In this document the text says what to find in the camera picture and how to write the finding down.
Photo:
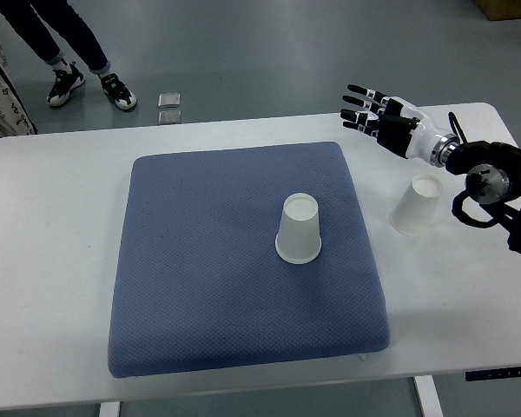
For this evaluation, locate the lower silver floor plate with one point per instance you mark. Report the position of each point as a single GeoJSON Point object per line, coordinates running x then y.
{"type": "Point", "coordinates": [169, 117]}

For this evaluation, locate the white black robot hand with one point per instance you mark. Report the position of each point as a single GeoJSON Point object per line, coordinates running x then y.
{"type": "Point", "coordinates": [404, 129]}

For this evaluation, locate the upper silver floor plate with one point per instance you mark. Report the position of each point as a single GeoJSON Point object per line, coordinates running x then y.
{"type": "Point", "coordinates": [169, 100]}

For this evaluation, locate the brown cardboard box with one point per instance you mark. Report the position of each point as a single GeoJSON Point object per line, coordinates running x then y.
{"type": "Point", "coordinates": [497, 10]}

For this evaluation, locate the white paper cup on cushion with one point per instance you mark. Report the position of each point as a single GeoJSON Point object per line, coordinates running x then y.
{"type": "Point", "coordinates": [298, 239]}

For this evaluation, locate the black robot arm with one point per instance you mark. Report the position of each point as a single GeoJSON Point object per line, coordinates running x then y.
{"type": "Point", "coordinates": [492, 170]}

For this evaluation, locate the right white table leg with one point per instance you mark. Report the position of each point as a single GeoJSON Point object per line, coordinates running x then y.
{"type": "Point", "coordinates": [428, 396]}

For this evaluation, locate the left white table leg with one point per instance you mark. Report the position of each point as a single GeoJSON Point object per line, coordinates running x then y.
{"type": "Point", "coordinates": [110, 409]}

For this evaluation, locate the blue textured cushion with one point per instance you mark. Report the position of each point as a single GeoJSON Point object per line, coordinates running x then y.
{"type": "Point", "coordinates": [199, 284]}

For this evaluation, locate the black desk control panel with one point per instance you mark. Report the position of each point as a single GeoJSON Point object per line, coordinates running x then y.
{"type": "Point", "coordinates": [493, 374]}

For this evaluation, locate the silver floor plate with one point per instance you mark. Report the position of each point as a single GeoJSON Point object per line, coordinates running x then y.
{"type": "Point", "coordinates": [169, 117]}
{"type": "Point", "coordinates": [169, 100]}

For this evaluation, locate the white table leg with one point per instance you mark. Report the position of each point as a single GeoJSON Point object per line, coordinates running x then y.
{"type": "Point", "coordinates": [428, 396]}
{"type": "Point", "coordinates": [110, 409]}

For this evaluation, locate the white paper cup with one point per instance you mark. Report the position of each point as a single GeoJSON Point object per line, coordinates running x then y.
{"type": "Point", "coordinates": [298, 239]}
{"type": "Point", "coordinates": [415, 210]}

